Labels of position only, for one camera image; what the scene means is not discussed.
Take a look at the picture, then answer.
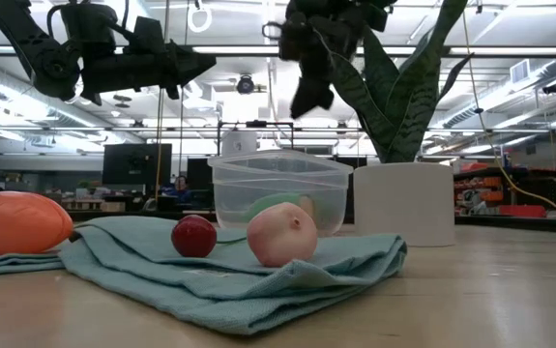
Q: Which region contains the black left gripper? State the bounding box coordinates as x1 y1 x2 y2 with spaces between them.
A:
79 45 218 106

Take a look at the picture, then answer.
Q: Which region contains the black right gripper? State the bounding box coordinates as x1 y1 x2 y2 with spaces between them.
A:
276 13 345 120

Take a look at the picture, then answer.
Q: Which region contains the green toy vegetable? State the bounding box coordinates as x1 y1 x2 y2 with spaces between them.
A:
246 191 317 223

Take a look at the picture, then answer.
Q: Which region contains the pink toy peach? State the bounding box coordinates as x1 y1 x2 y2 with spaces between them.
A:
246 201 319 269

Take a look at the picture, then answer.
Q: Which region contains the red toy cherry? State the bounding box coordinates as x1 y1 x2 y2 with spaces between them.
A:
170 214 249 259

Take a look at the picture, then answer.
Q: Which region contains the orange toy carrot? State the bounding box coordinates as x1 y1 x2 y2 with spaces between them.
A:
0 190 74 256

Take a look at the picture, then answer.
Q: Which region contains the clear plastic tupperware container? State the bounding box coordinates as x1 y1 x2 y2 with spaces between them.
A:
207 148 355 238

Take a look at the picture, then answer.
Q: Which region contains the white cylindrical container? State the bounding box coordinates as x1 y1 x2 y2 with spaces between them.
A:
220 130 259 158

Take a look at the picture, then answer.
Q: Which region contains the green snake plant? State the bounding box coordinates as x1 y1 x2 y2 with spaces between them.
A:
313 0 475 164

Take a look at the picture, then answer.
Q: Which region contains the black computer monitor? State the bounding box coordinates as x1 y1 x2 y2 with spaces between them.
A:
186 157 216 194
102 142 174 187

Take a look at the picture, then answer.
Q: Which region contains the person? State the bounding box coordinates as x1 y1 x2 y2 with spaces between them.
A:
160 174 194 204

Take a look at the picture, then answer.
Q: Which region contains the white plant pot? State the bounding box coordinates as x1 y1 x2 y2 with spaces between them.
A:
353 161 456 248

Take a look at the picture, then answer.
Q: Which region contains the shelf with orange bins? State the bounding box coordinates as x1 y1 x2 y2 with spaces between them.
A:
454 163 556 218

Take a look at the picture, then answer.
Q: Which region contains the teal folded cloth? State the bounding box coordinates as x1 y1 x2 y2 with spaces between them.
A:
0 215 408 337

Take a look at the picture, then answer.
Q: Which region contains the red plastic bin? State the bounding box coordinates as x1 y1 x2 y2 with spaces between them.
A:
498 204 548 218

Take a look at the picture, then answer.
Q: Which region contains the tan hanging cord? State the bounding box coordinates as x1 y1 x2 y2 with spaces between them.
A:
153 0 171 202

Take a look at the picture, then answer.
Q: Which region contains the white hanging ring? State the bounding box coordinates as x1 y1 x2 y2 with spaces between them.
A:
187 0 214 34

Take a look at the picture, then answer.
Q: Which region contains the black overhead camera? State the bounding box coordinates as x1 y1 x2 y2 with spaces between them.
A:
235 73 256 96

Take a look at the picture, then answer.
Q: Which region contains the yellow hanging cable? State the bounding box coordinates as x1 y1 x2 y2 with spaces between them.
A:
460 12 556 220

